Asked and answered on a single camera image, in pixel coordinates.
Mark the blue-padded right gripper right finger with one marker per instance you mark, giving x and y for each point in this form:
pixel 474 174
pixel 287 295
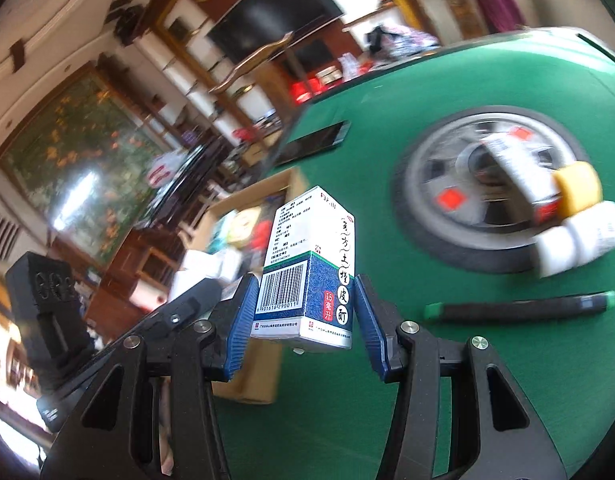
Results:
pixel 378 320

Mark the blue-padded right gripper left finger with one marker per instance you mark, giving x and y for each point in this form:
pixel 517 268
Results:
pixel 242 307

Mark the white and blue medicine box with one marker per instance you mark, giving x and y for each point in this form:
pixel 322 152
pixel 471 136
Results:
pixel 306 289

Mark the green-capped black marker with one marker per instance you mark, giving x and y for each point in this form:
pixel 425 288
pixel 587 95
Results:
pixel 533 310

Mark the grey box red end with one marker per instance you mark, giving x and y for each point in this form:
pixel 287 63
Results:
pixel 534 183

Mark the cardboard box tray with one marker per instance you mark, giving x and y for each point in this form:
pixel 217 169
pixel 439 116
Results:
pixel 230 241

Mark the flower landscape painting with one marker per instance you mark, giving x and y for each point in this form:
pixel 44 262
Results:
pixel 80 160

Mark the black folding table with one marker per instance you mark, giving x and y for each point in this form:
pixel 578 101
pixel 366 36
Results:
pixel 174 200

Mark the white red plastic bag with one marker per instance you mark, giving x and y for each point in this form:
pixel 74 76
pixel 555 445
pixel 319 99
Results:
pixel 164 167

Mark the black smartphone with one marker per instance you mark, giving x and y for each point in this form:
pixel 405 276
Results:
pixel 322 140

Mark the wooden armchair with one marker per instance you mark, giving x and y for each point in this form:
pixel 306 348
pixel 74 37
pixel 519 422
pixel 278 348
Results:
pixel 255 93

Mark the pile of clothes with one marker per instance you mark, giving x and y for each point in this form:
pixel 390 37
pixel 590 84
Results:
pixel 397 42

